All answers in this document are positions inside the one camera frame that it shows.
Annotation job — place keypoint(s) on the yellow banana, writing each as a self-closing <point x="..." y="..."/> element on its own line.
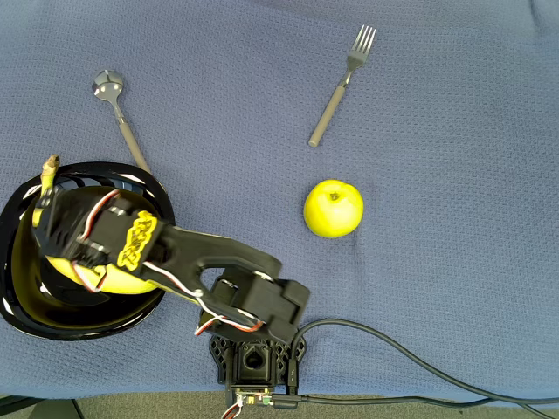
<point x="118" y="281"/>

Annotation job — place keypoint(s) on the blue waffle cloth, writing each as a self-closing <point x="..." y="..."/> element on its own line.
<point x="436" y="218"/>

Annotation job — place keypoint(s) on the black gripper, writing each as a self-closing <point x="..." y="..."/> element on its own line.
<point x="60" y="227"/>

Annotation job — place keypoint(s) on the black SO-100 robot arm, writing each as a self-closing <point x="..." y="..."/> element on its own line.
<point x="236" y="257"/>

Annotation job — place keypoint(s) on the black camera stand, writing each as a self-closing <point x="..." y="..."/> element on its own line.
<point x="13" y="403"/>

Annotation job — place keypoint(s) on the green apple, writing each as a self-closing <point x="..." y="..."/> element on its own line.
<point x="334" y="214"/>

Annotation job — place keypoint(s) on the glossy black plate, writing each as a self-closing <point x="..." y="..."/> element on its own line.
<point x="65" y="314"/>

